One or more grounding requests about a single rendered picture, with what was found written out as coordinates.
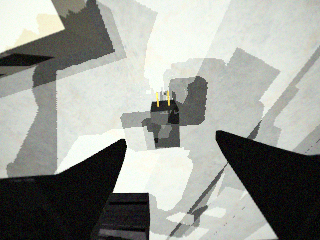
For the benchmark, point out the black two-prong plug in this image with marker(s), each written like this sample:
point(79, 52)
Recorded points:
point(165, 123)

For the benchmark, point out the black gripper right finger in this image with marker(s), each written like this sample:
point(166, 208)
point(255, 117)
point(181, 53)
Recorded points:
point(284, 185)

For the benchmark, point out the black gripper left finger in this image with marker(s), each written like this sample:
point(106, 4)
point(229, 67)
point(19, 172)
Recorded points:
point(76, 199)

